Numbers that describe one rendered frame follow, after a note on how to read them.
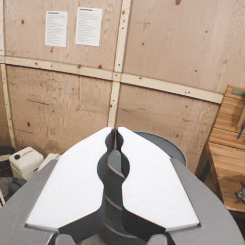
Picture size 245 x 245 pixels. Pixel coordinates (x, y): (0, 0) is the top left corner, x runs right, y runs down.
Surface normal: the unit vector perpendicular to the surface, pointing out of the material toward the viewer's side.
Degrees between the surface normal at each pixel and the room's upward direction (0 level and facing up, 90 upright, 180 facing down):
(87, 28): 90
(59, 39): 90
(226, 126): 90
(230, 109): 90
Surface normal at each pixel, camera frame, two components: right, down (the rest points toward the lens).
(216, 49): -0.23, 0.43
